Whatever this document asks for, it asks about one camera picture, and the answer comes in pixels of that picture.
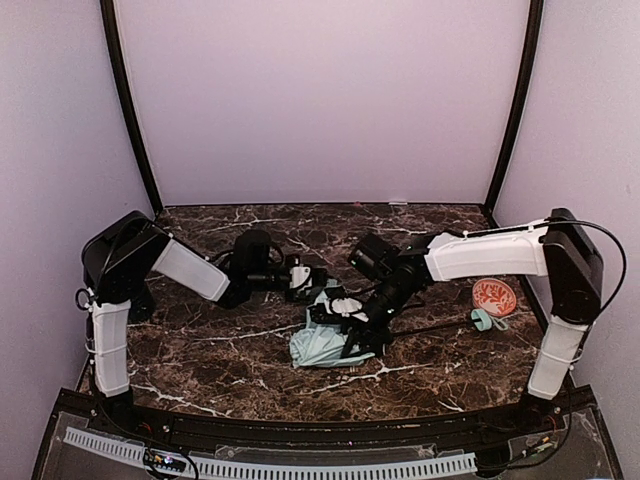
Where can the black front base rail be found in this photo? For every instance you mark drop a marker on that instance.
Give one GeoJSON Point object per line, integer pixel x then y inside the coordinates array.
{"type": "Point", "coordinates": [482, 429]}

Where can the small green circuit board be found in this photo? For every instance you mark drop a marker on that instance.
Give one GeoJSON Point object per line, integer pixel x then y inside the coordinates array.
{"type": "Point", "coordinates": [163, 462]}

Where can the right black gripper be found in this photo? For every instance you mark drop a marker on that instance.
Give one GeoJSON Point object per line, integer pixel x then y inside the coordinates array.
{"type": "Point", "coordinates": [368, 329]}

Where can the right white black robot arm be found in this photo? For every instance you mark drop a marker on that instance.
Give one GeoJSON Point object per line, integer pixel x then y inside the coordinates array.
{"type": "Point", "coordinates": [557, 248]}

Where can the mint and black folding umbrella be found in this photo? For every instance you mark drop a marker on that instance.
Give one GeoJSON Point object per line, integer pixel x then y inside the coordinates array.
{"type": "Point", "coordinates": [320, 345]}

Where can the right black frame post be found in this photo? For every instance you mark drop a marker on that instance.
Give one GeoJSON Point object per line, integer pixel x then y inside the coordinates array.
{"type": "Point", "coordinates": [521, 89]}

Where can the black frame post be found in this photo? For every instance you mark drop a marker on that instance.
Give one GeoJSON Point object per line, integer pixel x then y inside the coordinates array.
{"type": "Point", "coordinates": [521, 89]}
{"type": "Point", "coordinates": [123, 89]}

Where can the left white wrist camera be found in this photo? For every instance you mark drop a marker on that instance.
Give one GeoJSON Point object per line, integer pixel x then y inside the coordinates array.
{"type": "Point", "coordinates": [303, 276]}

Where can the red white patterned bowl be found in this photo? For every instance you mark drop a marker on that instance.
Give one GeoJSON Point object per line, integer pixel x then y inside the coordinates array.
{"type": "Point", "coordinates": [494, 296]}

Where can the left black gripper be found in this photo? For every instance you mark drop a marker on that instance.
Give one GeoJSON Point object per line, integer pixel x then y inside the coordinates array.
{"type": "Point", "coordinates": [316, 277]}

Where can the left black frame post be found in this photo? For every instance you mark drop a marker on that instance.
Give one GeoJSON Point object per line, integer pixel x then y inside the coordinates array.
{"type": "Point", "coordinates": [123, 89]}

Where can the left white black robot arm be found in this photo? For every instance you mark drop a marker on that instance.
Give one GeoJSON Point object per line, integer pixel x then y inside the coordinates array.
{"type": "Point", "coordinates": [118, 262]}

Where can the white slotted cable duct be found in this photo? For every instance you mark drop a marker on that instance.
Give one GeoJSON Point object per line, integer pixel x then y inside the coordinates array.
{"type": "Point", "coordinates": [255, 463]}

